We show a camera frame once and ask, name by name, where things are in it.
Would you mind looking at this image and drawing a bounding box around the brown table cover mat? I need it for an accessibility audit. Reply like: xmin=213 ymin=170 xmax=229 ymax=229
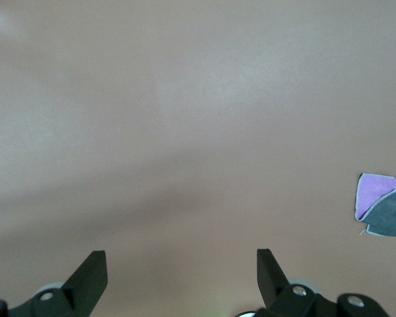
xmin=0 ymin=0 xmax=396 ymax=317

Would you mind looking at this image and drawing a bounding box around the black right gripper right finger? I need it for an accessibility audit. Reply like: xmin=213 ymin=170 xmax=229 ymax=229
xmin=256 ymin=248 xmax=391 ymax=317

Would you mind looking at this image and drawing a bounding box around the grey and purple microfibre towel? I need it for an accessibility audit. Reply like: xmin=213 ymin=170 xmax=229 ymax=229
xmin=354 ymin=172 xmax=396 ymax=238

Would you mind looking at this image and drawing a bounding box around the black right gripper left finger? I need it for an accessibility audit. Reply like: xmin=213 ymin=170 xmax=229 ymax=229
xmin=0 ymin=250 xmax=108 ymax=317

